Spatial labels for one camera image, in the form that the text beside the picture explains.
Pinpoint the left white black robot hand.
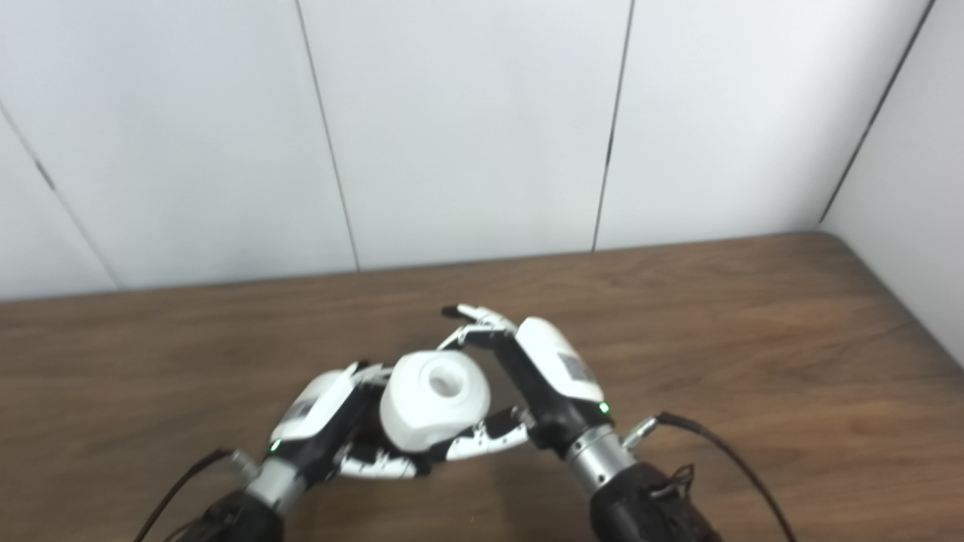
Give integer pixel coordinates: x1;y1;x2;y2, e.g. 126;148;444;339
270;361;434;483

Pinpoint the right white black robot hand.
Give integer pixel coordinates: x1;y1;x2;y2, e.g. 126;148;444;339
439;303;612;461

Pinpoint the round white plastic piece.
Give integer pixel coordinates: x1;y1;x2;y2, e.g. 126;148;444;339
379;350;492;454

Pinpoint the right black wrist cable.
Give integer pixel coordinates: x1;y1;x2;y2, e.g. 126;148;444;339
621;412;799;542

